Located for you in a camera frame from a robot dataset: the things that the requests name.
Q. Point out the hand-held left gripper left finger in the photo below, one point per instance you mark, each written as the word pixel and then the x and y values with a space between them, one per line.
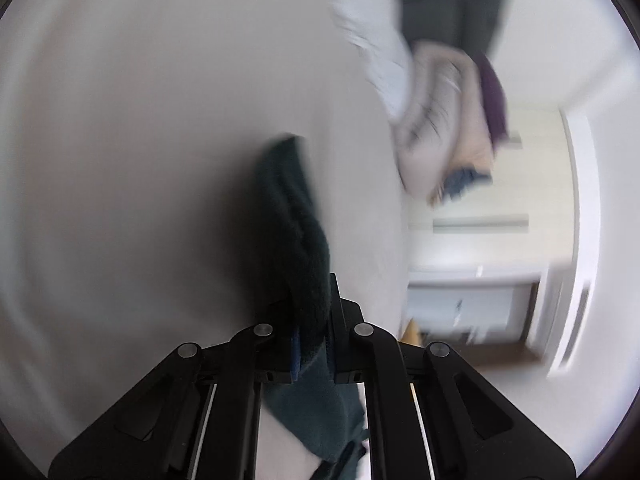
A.
pixel 295 355

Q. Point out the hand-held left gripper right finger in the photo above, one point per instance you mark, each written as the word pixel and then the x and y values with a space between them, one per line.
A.
pixel 334 355

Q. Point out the dark green knit garment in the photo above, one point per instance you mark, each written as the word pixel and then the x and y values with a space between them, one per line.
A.
pixel 295 240

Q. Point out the white wardrobe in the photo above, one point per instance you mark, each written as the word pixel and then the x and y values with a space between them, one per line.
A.
pixel 475 200

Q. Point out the blue cloth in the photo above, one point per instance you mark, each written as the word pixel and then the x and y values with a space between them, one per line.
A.
pixel 462 182

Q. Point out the beige folded duvet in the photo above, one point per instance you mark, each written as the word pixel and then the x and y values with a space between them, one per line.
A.
pixel 430 160

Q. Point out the white bed sheet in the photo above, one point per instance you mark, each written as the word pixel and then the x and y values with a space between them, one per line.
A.
pixel 150 160

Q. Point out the purple pillow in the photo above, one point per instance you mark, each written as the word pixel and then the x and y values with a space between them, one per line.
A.
pixel 492 100

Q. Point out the white blanket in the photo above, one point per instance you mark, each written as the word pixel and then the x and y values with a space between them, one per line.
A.
pixel 370 35

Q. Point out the dark grey chair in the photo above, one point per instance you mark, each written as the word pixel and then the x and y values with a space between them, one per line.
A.
pixel 450 0

